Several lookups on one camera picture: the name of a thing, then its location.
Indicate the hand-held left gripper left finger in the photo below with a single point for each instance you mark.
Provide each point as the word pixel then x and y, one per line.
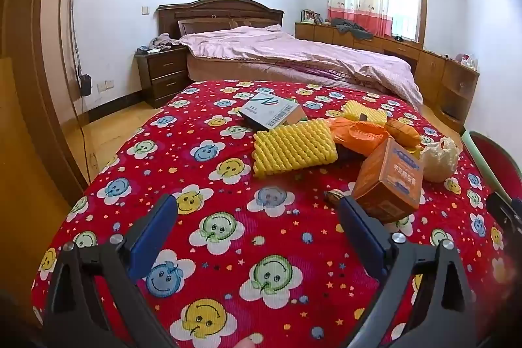
pixel 153 234

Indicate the small yellow foam net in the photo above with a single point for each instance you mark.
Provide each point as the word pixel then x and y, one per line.
pixel 352 109

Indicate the pink duvet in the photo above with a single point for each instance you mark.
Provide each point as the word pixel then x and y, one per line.
pixel 293 50

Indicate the red smiley flower blanket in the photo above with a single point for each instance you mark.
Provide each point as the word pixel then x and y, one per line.
pixel 228 217

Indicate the small blue items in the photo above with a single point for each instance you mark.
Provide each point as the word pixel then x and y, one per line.
pixel 142 48

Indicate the white bottles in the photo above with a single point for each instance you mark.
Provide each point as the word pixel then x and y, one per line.
pixel 467 62

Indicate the orange plastic bag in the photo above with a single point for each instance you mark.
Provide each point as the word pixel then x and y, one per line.
pixel 359 134

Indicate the standing picture frames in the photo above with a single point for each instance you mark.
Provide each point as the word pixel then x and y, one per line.
pixel 312 17

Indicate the wooden framed window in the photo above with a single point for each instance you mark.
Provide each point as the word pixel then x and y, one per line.
pixel 405 1

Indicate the wooden bed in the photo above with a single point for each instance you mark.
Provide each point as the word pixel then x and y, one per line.
pixel 220 11

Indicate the large yellow foam net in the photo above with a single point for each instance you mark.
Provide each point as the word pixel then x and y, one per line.
pixel 293 148

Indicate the orange cardboard box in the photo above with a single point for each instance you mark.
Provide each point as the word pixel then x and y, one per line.
pixel 387 185

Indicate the white medicine box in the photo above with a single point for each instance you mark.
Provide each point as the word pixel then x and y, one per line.
pixel 265 109

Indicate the white plastic bag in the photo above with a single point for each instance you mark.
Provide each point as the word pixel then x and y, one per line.
pixel 438 162

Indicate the dark wooden nightstand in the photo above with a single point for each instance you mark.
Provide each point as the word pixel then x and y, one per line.
pixel 165 77

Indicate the brown wrapper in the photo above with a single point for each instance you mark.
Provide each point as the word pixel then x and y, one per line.
pixel 333 197

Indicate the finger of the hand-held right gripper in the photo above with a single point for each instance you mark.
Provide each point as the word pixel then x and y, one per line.
pixel 507 217

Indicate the grey clothes on nightstand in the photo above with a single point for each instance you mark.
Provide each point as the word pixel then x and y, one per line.
pixel 163 42

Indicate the black power adapter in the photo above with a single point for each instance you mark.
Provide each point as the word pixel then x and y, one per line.
pixel 85 85

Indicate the wooden wardrobe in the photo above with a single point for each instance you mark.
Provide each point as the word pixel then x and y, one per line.
pixel 36 46

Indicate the long wooden cabinet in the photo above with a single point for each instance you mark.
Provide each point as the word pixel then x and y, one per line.
pixel 428 70

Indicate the dark grey clothes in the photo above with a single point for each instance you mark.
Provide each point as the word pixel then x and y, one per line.
pixel 350 28

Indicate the white wall socket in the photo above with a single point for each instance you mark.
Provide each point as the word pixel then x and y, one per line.
pixel 105 85

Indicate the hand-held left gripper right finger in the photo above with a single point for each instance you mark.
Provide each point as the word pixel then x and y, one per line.
pixel 363 234

